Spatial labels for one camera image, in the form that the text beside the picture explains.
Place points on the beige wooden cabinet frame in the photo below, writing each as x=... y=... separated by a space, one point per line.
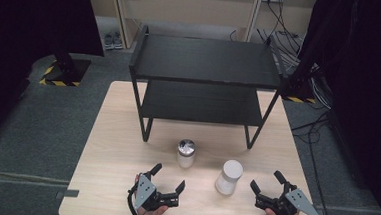
x=124 y=13

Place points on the person's left hand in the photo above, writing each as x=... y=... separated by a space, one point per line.
x=152 y=214

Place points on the black two-tier shelf rack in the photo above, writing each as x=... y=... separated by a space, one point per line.
x=204 y=60

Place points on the yellow-black striped stand base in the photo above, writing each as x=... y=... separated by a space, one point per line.
x=299 y=99
x=67 y=71

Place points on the glass jar with silver lid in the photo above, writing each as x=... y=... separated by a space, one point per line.
x=186 y=153

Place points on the glass jar with white lid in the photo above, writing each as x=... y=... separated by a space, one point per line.
x=229 y=176

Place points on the grey shoe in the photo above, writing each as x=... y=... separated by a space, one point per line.
x=117 y=40
x=108 y=41

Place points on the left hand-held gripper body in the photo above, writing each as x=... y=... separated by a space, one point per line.
x=145 y=191

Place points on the black curtain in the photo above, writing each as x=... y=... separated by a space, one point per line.
x=22 y=37
x=367 y=81

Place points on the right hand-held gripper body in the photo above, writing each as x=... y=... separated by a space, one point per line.
x=301 y=202

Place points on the grey tape strip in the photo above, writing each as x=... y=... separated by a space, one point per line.
x=68 y=193

